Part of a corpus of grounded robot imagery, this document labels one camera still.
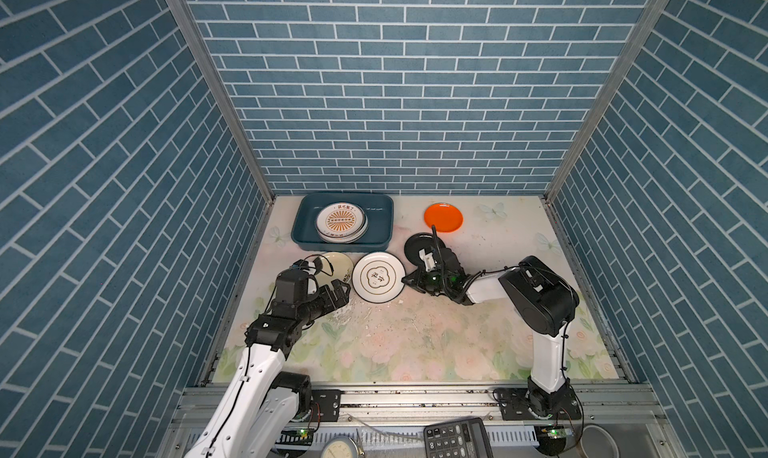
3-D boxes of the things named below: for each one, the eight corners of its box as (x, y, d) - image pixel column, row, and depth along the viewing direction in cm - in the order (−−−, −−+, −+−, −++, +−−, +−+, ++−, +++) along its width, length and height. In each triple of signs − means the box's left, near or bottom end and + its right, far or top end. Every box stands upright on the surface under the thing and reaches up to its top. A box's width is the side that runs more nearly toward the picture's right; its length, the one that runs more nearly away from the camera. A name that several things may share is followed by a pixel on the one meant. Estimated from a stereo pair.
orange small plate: (425, 232, 112) (426, 228, 111) (423, 206, 121) (424, 202, 119) (464, 232, 113) (465, 228, 111) (459, 206, 121) (460, 202, 119)
